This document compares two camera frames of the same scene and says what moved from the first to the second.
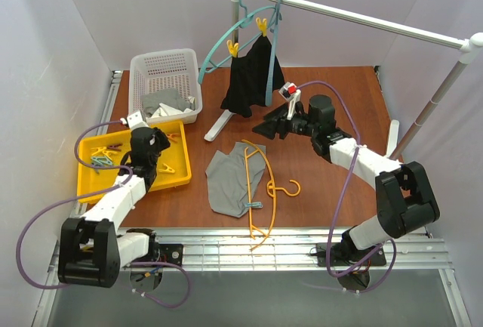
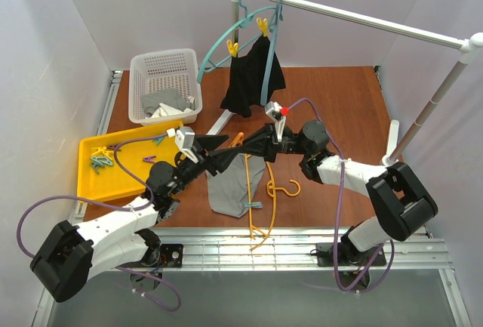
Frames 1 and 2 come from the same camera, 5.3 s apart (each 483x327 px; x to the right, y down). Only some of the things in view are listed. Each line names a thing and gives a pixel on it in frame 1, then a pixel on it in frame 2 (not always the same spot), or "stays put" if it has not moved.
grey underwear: [227, 179] stays put
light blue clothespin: [255, 205] stays put
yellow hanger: [272, 189] stays put
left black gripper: [161, 140] → [208, 158]
